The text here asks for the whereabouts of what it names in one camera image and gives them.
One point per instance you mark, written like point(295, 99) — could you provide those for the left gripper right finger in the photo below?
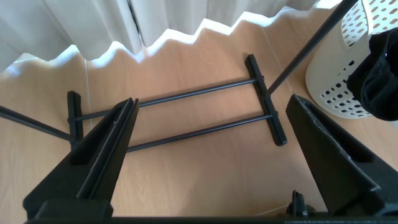
point(342, 180)

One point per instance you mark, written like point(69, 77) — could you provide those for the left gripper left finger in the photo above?
point(93, 174)

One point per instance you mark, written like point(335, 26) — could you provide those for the white laundry basket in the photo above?
point(329, 62)

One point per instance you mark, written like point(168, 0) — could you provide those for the black clothes rack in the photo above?
point(202, 91)

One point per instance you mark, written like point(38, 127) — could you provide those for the black shorts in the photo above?
point(379, 84)

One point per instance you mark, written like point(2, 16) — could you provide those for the beige curtain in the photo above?
point(93, 25)

